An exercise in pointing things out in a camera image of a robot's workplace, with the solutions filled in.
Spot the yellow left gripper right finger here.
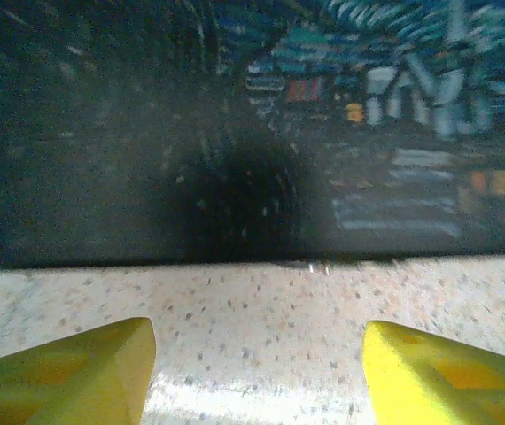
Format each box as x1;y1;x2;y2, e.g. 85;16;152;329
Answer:
361;320;505;425

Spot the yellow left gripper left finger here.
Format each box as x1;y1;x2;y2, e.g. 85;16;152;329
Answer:
0;316;157;425

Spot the black box with painting lid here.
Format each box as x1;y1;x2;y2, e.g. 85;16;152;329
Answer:
0;0;505;270

